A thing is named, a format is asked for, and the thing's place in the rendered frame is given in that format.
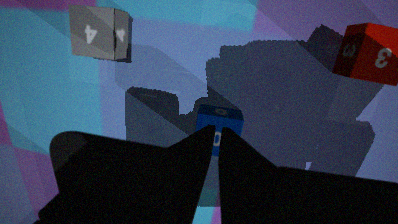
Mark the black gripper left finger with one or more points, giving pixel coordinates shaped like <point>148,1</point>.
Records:
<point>170,179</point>

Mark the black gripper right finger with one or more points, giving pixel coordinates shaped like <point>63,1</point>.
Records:
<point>255,191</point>

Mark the red block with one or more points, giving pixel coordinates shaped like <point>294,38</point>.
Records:
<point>369,52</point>

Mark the blue block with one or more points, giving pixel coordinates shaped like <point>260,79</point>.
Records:
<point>220,117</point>

